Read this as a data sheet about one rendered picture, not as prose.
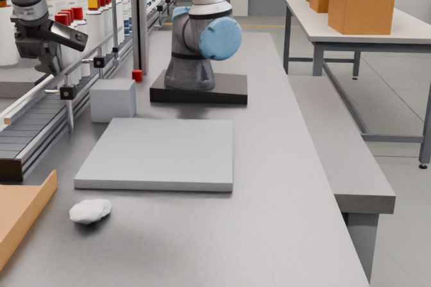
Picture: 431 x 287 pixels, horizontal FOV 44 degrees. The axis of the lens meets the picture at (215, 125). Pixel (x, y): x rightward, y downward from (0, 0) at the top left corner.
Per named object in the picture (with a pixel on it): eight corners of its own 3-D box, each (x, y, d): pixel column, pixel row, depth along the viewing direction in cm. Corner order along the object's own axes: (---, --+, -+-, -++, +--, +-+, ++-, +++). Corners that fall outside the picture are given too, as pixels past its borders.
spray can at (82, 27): (76, 73, 163) (70, 5, 156) (92, 74, 162) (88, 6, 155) (70, 77, 158) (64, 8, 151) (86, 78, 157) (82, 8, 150)
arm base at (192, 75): (170, 77, 168) (172, 45, 165) (217, 81, 166) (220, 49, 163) (158, 87, 153) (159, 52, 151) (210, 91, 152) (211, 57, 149)
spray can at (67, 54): (61, 87, 148) (54, 13, 141) (79, 88, 148) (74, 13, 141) (54, 92, 143) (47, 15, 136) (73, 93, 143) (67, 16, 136)
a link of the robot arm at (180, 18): (200, 47, 165) (202, 3, 161) (220, 55, 153) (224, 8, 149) (164, 48, 159) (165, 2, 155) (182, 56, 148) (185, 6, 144)
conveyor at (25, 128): (128, 31, 258) (127, 23, 256) (145, 31, 258) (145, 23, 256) (-28, 176, 103) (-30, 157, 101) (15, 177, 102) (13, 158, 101)
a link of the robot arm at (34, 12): (47, -13, 124) (39, 9, 119) (52, 3, 128) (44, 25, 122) (15, -14, 124) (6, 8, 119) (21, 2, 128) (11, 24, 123)
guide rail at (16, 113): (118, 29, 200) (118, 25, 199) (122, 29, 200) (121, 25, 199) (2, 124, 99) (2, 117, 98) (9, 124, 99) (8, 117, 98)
